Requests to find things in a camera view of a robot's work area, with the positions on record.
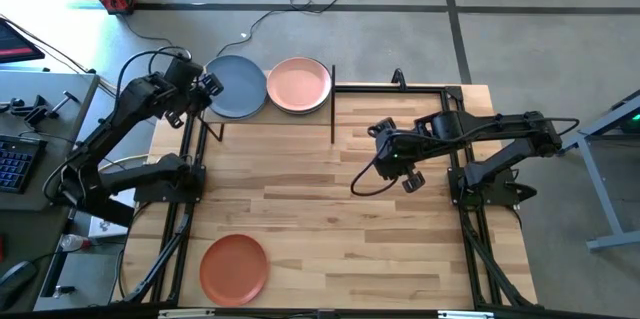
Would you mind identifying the black desk clamp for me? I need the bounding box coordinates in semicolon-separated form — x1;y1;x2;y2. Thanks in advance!
0;89;81;128

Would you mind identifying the device with green light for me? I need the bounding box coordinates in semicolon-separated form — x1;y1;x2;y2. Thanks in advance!
612;101;640;135

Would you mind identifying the blue plate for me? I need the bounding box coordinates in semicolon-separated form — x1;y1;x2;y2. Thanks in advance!
203;54;269;121

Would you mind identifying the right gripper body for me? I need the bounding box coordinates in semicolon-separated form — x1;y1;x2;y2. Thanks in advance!
372;131;426;179

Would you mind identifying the laptop screen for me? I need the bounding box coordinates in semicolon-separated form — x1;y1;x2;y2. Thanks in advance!
0;17;46;65

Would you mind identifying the black keyboard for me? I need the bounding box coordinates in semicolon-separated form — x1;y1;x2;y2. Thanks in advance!
0;133;49;195

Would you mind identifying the clear water bottle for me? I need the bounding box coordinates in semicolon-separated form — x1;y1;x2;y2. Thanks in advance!
58;233;96;254

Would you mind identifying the black aluminium table frame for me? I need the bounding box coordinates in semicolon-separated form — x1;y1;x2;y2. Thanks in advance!
112;66;540;319

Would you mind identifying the terracotta orange plate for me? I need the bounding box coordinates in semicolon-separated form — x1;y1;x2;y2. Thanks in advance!
198;233;270;308

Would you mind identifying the grey desk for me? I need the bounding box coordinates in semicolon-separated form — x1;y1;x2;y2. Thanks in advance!
0;69;101;319

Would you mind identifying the pink plate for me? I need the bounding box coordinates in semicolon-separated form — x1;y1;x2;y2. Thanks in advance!
266;56;333;113

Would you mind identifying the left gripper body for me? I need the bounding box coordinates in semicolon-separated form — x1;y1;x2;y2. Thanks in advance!
162;56;206;110

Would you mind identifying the black computer mouse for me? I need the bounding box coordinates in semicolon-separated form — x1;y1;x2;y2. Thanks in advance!
0;260;39;305

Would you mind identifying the white paper booklet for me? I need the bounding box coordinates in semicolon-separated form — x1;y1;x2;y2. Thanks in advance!
87;208;131;239

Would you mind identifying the grey metal stand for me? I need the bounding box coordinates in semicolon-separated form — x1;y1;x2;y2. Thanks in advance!
549;89;640;253

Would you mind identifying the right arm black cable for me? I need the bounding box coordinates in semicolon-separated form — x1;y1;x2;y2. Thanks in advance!
348;131;401;198

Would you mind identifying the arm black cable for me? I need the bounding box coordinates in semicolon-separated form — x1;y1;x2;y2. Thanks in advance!
348;131;401;198
113;44;194;113

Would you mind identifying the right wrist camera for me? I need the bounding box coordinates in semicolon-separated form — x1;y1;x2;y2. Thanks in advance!
367;116;397;139

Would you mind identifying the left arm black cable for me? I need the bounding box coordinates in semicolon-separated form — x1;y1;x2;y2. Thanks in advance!
113;44;194;113

